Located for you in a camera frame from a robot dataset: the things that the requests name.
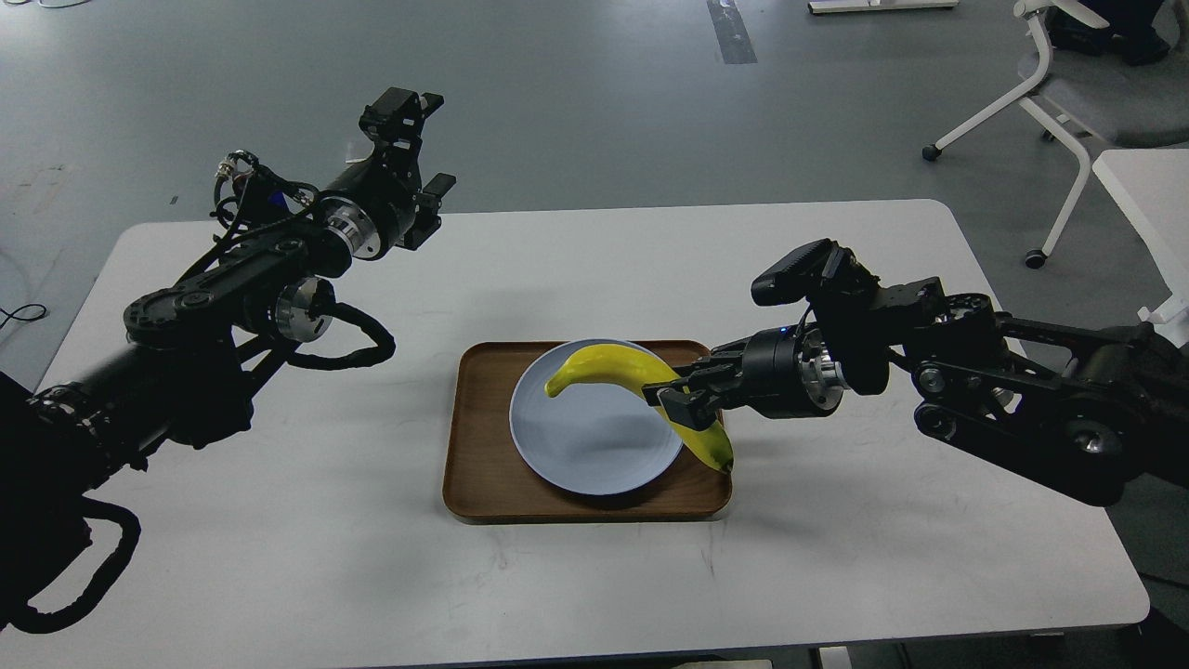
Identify light blue plate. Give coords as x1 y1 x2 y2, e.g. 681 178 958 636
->
508 337 684 496

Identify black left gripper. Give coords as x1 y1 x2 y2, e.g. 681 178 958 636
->
321 87 457 261

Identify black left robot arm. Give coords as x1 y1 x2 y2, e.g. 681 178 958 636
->
1 87 457 635

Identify white office chair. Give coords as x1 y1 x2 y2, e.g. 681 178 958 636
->
921 0 1189 270

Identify white floor rail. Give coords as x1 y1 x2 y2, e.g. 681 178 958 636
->
806 0 960 15

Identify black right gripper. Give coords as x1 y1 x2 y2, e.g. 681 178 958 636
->
641 327 847 431

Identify brown wooden tray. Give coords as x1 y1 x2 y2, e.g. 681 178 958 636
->
442 340 732 524

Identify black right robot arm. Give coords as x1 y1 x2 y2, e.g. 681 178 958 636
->
643 240 1188 507

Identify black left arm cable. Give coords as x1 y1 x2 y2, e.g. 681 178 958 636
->
279 302 397 372

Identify yellow banana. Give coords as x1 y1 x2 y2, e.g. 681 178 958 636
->
543 343 735 474

